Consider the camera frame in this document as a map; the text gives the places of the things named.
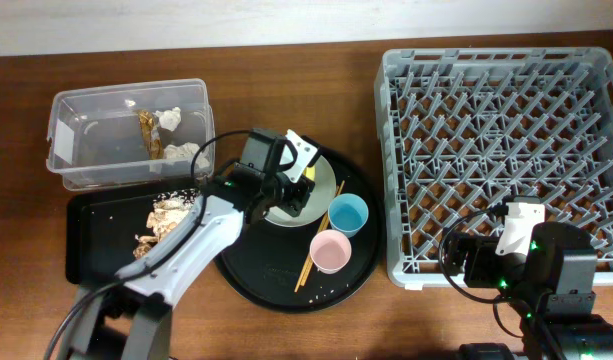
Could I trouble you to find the food scraps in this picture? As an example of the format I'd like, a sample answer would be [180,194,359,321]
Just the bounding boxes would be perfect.
[133,189,198,259]

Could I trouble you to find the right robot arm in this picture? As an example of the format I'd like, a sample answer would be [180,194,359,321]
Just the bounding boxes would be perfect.
[443,222,613,359]

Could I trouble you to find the pink cup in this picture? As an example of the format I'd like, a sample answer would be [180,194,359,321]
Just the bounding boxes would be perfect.
[313,230,352,274]

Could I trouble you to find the blue cup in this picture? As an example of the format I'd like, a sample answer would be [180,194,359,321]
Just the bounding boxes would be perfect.
[328,193,369,238]

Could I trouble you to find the clear plastic bin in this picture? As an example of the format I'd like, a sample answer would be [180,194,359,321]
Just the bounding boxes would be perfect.
[46,79,215,191]

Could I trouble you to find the black rectangular tray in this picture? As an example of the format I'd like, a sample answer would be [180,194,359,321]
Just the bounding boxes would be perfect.
[65,176,210,285]

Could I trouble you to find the white tissue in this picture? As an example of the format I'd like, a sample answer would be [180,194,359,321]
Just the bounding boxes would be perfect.
[163,142,211,168]
[155,107,181,132]

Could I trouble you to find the grey dishwasher rack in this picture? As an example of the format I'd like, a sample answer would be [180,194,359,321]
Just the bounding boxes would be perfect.
[374,47,613,290]

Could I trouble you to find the gold foil wrapper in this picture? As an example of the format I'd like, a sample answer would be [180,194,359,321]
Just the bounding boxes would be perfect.
[137,110,164,160]

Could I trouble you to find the yellow bowl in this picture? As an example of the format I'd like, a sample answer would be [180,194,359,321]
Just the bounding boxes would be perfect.
[303,166,316,181]

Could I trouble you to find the round black serving tray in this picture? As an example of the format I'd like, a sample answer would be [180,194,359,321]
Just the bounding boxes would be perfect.
[214,148,386,314]

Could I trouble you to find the grey plate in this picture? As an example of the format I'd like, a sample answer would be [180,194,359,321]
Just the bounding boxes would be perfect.
[265,157,337,228]

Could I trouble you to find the wooden chopstick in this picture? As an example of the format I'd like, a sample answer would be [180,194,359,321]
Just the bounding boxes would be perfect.
[293,185,341,294]
[300,180,346,287]

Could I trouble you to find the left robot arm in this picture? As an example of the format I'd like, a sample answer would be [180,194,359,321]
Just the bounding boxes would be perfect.
[44,128,321,359]

